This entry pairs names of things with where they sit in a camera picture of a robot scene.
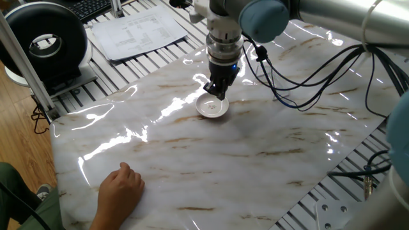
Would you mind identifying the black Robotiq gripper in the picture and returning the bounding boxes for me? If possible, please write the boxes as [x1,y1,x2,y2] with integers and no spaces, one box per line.
[203,60,241,101]

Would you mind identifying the small white bowl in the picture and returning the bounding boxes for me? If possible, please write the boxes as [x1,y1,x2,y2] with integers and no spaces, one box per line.
[195,92,230,119]

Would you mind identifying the bare person forearm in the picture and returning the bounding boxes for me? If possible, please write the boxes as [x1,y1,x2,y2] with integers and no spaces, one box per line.
[89,212,128,230]

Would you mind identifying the metal mounting plate with holes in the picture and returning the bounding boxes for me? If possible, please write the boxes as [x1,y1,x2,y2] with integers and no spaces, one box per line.
[314,199,364,230]

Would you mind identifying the bare person hand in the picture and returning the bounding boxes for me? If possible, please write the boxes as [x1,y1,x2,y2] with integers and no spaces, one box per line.
[96,162,145,221]

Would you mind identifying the glossy marble pattern mat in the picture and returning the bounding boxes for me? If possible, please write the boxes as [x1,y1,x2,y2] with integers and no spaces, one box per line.
[49,19,406,230]

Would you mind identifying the black round knob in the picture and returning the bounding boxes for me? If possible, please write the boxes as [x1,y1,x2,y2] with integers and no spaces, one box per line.
[169,0,193,9]

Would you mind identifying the printed white paper sheets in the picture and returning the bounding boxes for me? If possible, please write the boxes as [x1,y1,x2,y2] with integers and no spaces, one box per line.
[91,4,189,61]

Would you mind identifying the black computer keyboard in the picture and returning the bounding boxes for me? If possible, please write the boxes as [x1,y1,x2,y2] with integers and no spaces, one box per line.
[60,0,128,24]

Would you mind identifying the slanted aluminium profile beam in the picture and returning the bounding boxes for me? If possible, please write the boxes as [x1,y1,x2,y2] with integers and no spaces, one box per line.
[0,11,61,122]

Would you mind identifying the grey sneaker shoe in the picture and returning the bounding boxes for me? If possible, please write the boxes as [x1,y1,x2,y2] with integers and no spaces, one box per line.
[35,183,54,201]

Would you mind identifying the green trouser leg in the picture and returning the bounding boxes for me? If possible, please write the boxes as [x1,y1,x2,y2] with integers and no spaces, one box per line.
[0,162,66,230]

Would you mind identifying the silver wrist flange white mount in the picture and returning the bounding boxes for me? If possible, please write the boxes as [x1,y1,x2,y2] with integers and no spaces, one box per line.
[205,19,245,66]

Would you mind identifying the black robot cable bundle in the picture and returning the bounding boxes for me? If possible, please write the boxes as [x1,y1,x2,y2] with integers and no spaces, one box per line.
[241,31,409,119]

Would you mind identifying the upright metal post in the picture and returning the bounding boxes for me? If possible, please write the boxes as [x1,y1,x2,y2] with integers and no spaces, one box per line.
[109,0,125,19]

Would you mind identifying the black cables by arm base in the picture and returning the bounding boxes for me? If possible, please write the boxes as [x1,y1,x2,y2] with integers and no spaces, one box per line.
[327,149,392,180]

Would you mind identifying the black ring device white base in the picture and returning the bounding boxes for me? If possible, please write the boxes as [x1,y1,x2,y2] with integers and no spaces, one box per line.
[0,1,98,98]

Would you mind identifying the metal cable connector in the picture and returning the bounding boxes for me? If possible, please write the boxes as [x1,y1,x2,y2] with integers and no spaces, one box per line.
[363,177,374,201]

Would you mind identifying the black floor cable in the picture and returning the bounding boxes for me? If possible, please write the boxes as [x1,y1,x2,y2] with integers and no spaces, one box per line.
[30,104,50,135]

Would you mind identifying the thin black curved cable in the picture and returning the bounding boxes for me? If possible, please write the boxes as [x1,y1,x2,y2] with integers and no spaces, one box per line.
[0,181,52,230]

